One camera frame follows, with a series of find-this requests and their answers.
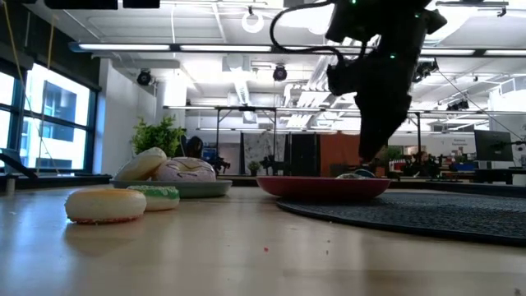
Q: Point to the black metal frame rig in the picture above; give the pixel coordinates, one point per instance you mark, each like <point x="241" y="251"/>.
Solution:
<point x="246" y="108"/>

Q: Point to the black curtain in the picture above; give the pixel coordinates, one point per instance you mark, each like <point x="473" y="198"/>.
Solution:
<point x="304" y="152"/>

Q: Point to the black computer monitor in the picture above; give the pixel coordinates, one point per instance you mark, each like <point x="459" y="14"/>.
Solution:
<point x="493" y="146"/>

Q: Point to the blue round chair back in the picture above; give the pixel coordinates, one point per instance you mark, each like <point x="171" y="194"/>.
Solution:
<point x="366" y="172"/>

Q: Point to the white frosted donut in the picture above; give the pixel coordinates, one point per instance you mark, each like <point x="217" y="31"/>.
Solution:
<point x="347" y="176"/>

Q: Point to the dark woven round mat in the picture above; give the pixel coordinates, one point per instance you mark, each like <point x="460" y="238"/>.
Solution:
<point x="431" y="218"/>

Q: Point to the pale yellow frosted donut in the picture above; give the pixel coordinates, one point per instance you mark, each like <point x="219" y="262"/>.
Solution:
<point x="141" y="166"/>

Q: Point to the grey patterned curtain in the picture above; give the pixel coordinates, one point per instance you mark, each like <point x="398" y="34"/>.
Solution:
<point x="259" y="146"/>

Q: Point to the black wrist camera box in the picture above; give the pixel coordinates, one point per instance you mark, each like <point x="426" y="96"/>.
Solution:
<point x="435" y="20"/>

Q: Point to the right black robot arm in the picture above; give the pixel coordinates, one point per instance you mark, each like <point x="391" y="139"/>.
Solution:
<point x="382" y="18"/>

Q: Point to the small green background plant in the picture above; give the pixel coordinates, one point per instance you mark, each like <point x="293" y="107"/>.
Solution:
<point x="394" y="153"/>

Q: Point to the black ceiling camera cluster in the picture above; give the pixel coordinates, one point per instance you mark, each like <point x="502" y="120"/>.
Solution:
<point x="427" y="67"/>

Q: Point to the purple frosted sprinkled donut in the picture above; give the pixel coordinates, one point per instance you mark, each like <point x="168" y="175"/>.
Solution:
<point x="185" y="170"/>

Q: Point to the person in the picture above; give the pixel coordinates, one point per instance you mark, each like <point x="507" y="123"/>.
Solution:
<point x="195" y="147"/>

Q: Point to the red plate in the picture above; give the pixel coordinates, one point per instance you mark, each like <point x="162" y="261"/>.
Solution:
<point x="320" y="189"/>

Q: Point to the green plant in white pot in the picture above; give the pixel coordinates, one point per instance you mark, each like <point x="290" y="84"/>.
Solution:
<point x="156" y="135"/>

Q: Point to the blue storage box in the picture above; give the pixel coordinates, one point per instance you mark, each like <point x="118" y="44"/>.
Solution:
<point x="463" y="167"/>

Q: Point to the pale green plate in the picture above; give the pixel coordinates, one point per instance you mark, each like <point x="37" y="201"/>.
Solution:
<point x="185" y="188"/>

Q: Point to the orange partition wall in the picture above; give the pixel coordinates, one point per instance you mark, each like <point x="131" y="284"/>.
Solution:
<point x="337" y="152"/>

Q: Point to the green frosted donut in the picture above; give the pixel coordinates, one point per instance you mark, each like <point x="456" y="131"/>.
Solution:
<point x="162" y="199"/>

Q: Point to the background black robot arm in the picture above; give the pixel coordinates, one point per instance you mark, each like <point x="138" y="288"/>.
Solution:
<point x="220" y="163"/>
<point x="271" y="163"/>

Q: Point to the small white post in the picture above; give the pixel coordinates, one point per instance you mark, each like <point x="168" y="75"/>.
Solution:
<point x="10" y="187"/>

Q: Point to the black ceiling mounted device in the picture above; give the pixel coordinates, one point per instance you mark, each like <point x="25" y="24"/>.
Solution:
<point x="458" y="106"/>

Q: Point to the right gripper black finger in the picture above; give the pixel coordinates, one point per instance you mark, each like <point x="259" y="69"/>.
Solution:
<point x="378" y="119"/>

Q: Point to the orange frosted donut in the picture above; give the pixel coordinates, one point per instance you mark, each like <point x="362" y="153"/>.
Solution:
<point x="104" y="205"/>

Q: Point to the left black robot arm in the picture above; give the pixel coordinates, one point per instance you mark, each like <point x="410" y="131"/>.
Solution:
<point x="82" y="4"/>

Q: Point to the black low window ledge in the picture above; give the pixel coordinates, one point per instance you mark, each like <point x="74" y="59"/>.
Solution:
<point x="61" y="181"/>

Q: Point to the tiny potted plant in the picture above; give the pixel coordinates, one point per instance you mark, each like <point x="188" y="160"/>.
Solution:
<point x="254" y="166"/>

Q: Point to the black slanted bracket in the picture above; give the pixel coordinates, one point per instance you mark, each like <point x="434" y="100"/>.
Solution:
<point x="18" y="163"/>

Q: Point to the long ceiling light bar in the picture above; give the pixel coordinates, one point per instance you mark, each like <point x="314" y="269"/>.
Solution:
<point x="123" y="47"/>

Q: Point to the black ceiling spot lamp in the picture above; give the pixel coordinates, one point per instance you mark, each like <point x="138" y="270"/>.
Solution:
<point x="144" y="78"/>
<point x="280" y="74"/>

